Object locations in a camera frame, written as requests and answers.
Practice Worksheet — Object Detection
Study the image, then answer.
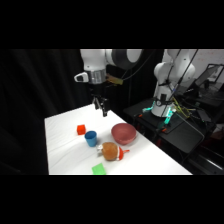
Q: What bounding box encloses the green block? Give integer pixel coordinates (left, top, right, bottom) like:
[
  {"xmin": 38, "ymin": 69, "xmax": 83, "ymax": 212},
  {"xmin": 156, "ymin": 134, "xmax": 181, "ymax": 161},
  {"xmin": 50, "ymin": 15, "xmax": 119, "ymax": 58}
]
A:
[{"xmin": 91, "ymin": 163, "xmax": 108, "ymax": 176}]

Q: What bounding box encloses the blue plastic cup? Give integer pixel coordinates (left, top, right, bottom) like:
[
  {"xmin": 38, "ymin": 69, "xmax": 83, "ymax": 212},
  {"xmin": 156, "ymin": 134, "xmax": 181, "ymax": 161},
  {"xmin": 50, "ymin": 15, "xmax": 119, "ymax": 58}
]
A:
[{"xmin": 84, "ymin": 130, "xmax": 99, "ymax": 148}]

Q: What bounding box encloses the brown plush with red hat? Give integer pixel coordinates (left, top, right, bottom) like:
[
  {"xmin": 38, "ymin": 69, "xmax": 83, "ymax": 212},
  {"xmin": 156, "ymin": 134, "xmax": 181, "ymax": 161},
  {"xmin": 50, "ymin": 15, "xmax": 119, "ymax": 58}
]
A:
[{"xmin": 96, "ymin": 141, "xmax": 131, "ymax": 162}]

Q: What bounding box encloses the black robot stand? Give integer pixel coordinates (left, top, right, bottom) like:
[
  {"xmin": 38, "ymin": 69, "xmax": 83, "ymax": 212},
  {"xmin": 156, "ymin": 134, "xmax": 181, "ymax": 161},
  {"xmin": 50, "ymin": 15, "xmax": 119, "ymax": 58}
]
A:
[{"xmin": 123, "ymin": 96, "xmax": 224, "ymax": 168}]

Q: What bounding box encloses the small green light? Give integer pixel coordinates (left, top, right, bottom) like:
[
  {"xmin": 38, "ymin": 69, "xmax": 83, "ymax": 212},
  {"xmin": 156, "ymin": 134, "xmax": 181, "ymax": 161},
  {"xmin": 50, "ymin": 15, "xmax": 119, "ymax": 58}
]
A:
[{"xmin": 162, "ymin": 108, "xmax": 176, "ymax": 126}]

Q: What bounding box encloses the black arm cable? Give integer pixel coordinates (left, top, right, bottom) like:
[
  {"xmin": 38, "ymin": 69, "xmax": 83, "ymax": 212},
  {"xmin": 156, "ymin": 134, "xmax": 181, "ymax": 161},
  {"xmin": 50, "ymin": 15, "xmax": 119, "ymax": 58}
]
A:
[{"xmin": 121, "ymin": 49, "xmax": 158, "ymax": 83}]

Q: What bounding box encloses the pink bowl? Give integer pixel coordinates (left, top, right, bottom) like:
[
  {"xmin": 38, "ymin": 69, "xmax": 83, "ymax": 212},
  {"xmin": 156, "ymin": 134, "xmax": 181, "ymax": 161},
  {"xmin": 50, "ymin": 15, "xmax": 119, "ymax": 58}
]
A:
[{"xmin": 110, "ymin": 122, "xmax": 137, "ymax": 146}]

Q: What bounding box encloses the orange cube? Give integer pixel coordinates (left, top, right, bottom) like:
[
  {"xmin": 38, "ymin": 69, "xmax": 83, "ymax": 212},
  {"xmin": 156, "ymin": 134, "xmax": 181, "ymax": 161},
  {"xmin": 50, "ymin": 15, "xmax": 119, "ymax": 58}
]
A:
[{"xmin": 76, "ymin": 124, "xmax": 87, "ymax": 136}]

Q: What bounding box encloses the black base cable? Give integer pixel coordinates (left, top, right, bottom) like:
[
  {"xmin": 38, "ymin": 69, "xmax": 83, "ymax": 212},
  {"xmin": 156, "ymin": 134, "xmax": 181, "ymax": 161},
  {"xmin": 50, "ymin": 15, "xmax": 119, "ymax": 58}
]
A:
[{"xmin": 173, "ymin": 49, "xmax": 200, "ymax": 96}]

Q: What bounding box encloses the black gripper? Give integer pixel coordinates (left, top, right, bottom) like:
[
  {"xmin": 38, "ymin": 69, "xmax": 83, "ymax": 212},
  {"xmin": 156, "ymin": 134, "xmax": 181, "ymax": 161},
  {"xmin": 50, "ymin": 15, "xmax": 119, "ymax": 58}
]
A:
[{"xmin": 87, "ymin": 81, "xmax": 110, "ymax": 118}]

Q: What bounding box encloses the black curtain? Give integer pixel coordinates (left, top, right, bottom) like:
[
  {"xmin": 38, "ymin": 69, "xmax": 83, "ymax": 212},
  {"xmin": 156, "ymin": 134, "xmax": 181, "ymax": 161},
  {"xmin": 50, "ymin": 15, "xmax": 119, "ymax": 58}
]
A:
[{"xmin": 0, "ymin": 49, "xmax": 164, "ymax": 176}]

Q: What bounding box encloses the tan wrist camera box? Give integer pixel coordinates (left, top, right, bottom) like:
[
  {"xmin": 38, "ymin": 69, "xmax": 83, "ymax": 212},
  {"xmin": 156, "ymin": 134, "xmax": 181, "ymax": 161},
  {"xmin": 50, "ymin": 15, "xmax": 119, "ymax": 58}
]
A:
[{"xmin": 105, "ymin": 74, "xmax": 124, "ymax": 86}]

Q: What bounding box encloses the white tablecloth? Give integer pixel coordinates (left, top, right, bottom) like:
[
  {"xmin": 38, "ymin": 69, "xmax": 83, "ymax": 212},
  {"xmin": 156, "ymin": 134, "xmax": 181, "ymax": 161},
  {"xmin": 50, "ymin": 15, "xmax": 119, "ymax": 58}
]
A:
[{"xmin": 44, "ymin": 103, "xmax": 193, "ymax": 176}]

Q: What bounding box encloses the yellow cable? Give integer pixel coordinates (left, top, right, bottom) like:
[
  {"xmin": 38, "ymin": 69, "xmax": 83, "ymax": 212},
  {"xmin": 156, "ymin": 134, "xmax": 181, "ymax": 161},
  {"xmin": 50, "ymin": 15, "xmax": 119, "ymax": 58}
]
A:
[{"xmin": 172, "ymin": 97, "xmax": 193, "ymax": 118}]

